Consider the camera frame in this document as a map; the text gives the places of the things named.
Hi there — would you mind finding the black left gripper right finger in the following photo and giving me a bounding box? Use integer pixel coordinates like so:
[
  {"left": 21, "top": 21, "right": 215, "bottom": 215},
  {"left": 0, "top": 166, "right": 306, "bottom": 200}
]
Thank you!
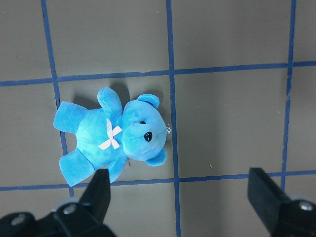
[{"left": 247, "top": 168, "right": 316, "bottom": 237}]

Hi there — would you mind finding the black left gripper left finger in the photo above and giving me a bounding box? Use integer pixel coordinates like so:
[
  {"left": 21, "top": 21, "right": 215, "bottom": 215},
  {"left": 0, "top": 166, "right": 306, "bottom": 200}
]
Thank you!
[{"left": 0, "top": 169, "right": 116, "bottom": 237}]

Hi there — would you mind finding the blue plush teddy bear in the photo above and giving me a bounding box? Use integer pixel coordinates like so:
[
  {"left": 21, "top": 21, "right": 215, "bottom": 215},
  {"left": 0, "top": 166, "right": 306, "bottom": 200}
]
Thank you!
[{"left": 53, "top": 87, "right": 167, "bottom": 187}]

